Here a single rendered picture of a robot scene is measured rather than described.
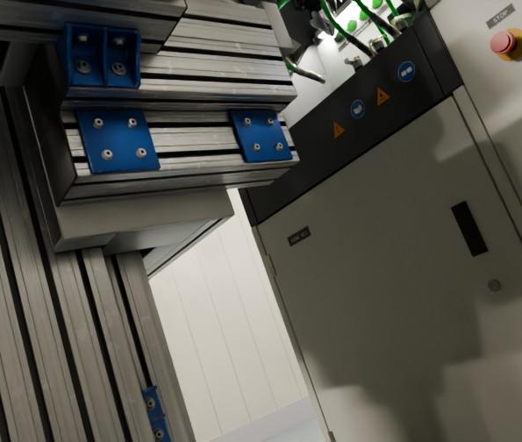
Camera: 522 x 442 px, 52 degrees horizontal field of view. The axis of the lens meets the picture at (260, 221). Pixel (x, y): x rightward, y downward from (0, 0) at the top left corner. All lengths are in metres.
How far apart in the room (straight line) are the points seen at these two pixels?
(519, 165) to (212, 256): 2.54
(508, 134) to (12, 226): 0.79
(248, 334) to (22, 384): 2.65
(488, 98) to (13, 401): 0.86
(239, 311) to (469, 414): 2.31
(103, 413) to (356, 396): 0.73
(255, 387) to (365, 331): 2.07
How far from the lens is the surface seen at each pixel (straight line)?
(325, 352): 1.34
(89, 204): 0.74
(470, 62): 1.04
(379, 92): 1.15
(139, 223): 0.75
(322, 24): 1.56
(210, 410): 3.10
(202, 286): 3.22
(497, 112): 1.01
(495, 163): 1.01
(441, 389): 1.17
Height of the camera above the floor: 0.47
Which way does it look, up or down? 13 degrees up
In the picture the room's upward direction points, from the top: 20 degrees counter-clockwise
